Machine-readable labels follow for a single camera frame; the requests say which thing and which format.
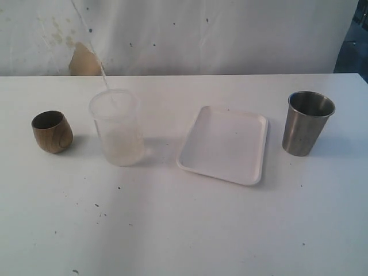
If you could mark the stainless steel cup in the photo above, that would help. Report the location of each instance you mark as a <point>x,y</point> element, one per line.
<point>307,114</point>

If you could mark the brown wooden cup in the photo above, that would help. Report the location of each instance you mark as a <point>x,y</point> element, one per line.
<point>52,131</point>

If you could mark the white rectangular tray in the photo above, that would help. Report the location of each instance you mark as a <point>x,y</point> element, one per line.
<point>225,144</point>

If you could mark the translucent plastic container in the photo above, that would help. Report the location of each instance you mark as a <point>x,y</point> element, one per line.
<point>116,115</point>

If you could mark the white backdrop cloth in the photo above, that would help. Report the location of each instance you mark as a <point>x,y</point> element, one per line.
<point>175,37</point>

